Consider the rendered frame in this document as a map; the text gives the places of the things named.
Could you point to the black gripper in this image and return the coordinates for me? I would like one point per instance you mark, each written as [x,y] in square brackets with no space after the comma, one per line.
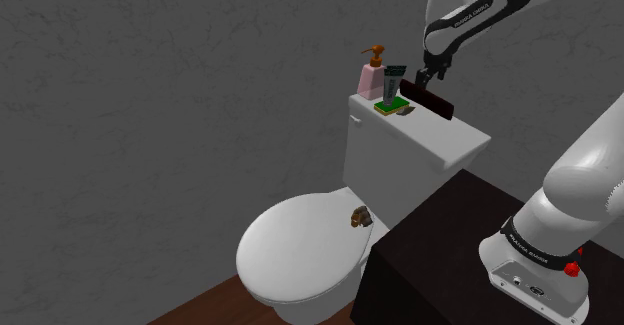
[425,76]

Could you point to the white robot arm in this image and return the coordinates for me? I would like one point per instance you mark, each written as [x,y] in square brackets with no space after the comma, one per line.
[575,182]

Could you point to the dark red flat box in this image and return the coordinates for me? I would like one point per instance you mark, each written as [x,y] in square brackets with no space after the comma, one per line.
[429,100]

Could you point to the grey green toothpaste tube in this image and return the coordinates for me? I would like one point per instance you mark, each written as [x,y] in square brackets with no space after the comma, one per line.
[391,86]

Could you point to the small grey brown object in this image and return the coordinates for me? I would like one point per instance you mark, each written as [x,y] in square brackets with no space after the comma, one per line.
[406,111]

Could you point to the green yellow sponge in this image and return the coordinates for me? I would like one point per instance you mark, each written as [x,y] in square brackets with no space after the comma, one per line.
[391,107]

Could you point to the pink soap dispenser bottle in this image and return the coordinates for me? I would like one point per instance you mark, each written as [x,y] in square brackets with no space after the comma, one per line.
[371,79]

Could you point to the brown lumpy figure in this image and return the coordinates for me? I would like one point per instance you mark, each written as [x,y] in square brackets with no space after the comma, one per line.
[360,216]

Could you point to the dark robot stand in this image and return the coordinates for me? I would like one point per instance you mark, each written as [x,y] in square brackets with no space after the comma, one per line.
[438,265]

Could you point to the white toilet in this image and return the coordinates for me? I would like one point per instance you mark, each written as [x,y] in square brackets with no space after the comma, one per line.
[302,251]

